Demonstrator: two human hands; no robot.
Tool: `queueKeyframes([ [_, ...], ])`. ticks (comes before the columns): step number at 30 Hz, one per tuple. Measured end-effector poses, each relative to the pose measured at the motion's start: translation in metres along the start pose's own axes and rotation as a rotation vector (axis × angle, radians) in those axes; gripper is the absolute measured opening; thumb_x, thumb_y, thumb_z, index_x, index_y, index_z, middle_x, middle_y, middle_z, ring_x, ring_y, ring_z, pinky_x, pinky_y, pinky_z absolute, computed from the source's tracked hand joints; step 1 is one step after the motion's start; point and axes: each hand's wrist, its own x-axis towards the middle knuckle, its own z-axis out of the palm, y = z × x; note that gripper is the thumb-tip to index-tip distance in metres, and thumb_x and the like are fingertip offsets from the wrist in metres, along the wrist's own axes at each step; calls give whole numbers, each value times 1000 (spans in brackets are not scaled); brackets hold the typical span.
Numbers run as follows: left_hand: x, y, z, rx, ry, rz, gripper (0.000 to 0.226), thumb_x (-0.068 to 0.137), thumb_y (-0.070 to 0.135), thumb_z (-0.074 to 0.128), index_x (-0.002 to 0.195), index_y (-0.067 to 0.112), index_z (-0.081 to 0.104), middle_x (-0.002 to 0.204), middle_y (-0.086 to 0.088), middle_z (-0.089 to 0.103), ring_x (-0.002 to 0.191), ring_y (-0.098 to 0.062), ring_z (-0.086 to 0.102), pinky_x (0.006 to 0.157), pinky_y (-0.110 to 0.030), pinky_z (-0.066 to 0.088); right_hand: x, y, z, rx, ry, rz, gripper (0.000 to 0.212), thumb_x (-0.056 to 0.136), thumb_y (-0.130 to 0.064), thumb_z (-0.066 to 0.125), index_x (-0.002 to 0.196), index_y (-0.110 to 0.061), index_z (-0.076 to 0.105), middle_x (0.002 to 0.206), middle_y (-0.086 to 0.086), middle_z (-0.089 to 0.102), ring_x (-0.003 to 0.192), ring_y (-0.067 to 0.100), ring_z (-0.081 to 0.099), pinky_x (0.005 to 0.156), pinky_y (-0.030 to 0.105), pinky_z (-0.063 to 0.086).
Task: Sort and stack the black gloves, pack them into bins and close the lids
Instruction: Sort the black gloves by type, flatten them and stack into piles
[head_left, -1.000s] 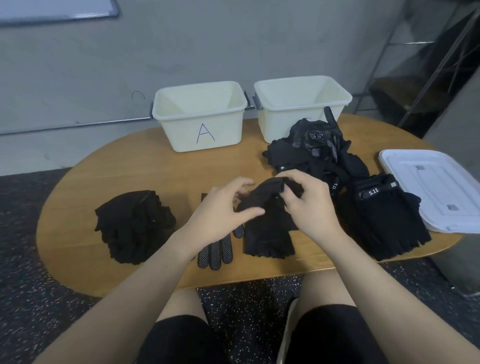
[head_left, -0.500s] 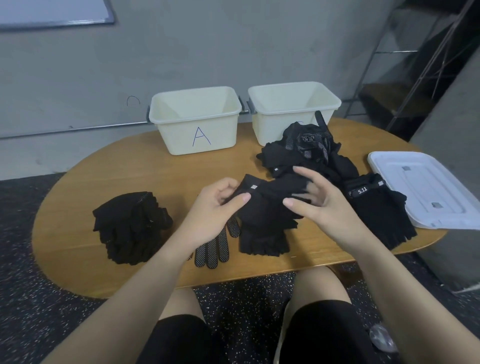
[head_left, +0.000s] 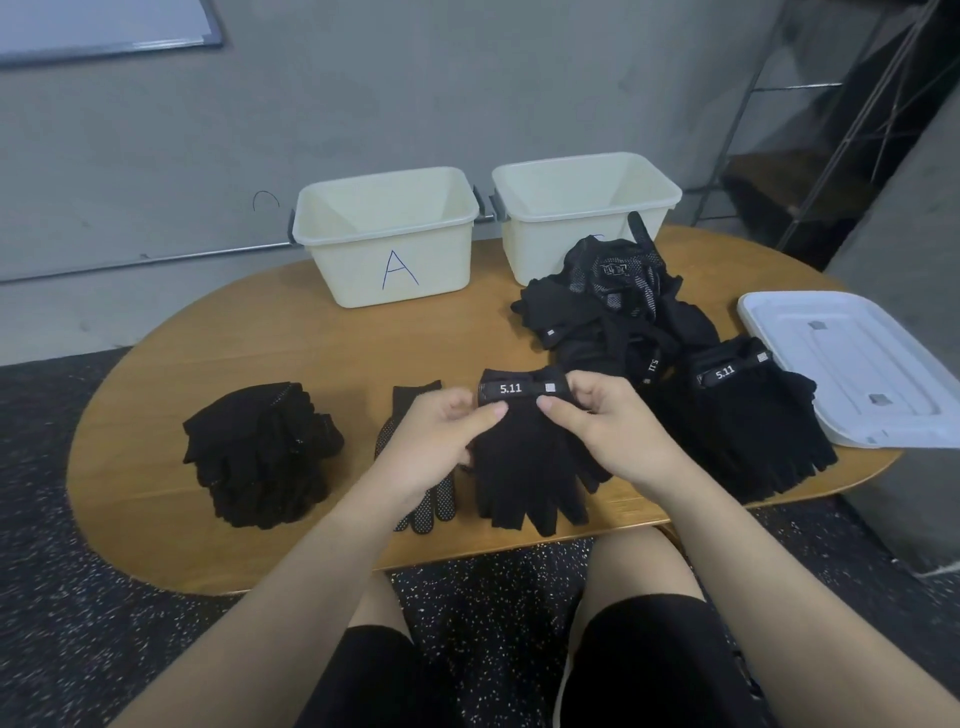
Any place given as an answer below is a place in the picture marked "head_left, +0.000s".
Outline person's left hand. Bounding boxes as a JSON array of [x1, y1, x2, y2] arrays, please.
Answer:
[[364, 385, 510, 522]]

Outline person's right hand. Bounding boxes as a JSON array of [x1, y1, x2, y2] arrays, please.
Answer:
[[535, 370, 695, 501]]

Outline pile of black gloves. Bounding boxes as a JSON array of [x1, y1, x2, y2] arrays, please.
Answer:
[[181, 381, 345, 531], [511, 211, 723, 386]]

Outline white plastic bin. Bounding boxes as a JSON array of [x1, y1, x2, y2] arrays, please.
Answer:
[[490, 150, 686, 288], [291, 165, 483, 311]]

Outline stack of black gloves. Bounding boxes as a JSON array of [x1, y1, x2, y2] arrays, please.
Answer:
[[181, 381, 345, 531]]

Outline person's left forearm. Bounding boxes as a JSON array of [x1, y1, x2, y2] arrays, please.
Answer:
[[112, 487, 417, 728]]

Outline person's right forearm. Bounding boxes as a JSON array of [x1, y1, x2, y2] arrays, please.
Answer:
[[645, 465, 960, 728]]

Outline person's left leg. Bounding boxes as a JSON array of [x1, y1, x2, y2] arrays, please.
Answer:
[[345, 567, 410, 635]]

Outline person's black shorts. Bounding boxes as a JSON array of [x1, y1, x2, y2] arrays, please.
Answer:
[[297, 589, 770, 728]]

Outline white flat tray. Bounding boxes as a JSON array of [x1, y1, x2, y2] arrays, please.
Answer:
[[735, 289, 960, 450]]

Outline whiteboard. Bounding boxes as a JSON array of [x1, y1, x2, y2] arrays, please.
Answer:
[[0, 0, 225, 69]]

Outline grey wall pipe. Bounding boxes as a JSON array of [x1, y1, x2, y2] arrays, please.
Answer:
[[0, 235, 299, 287]]

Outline metal rack frame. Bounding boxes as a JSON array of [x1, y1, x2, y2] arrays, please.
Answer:
[[690, 0, 960, 272]]

